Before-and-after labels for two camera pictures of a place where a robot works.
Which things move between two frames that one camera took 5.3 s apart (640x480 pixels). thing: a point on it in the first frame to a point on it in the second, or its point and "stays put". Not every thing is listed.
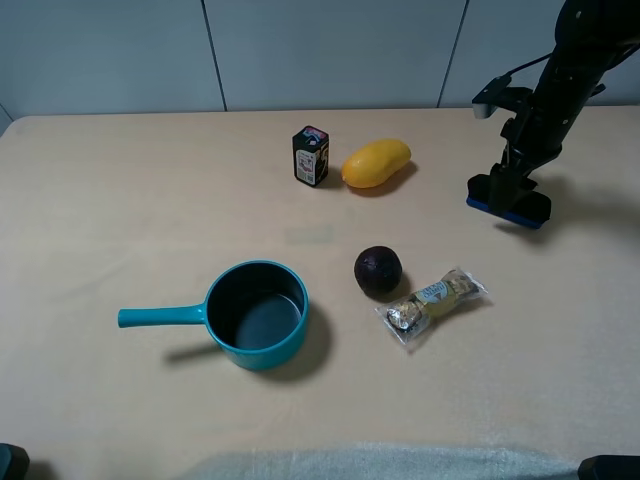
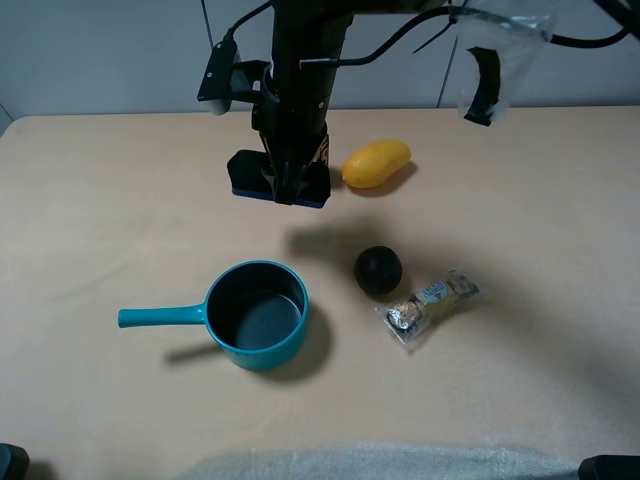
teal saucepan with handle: (258, 307) stays put
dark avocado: (378, 270) stays put
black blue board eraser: (531, 208) to (248, 180)
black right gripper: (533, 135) to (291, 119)
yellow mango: (372, 164) stays put
